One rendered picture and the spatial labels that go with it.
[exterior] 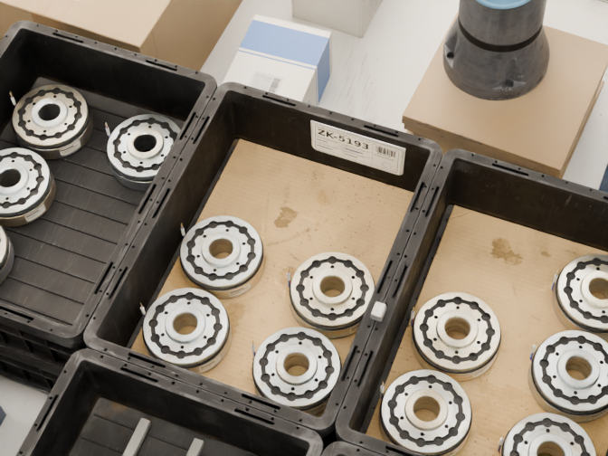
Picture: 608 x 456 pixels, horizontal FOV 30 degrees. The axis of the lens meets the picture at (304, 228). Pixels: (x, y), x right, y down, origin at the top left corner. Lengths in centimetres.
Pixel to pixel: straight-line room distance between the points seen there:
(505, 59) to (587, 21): 30
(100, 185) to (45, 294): 17
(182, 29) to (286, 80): 17
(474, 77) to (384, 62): 21
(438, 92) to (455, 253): 30
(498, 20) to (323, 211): 34
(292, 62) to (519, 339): 54
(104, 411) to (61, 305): 15
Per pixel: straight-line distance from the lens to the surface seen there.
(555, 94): 165
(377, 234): 144
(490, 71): 160
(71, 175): 153
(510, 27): 154
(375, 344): 125
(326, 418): 122
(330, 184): 148
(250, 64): 165
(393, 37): 180
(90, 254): 146
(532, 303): 141
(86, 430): 136
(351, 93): 173
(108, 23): 159
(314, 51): 167
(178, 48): 167
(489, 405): 134
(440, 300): 136
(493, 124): 161
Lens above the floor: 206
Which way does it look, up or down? 59 degrees down
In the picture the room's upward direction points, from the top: 4 degrees counter-clockwise
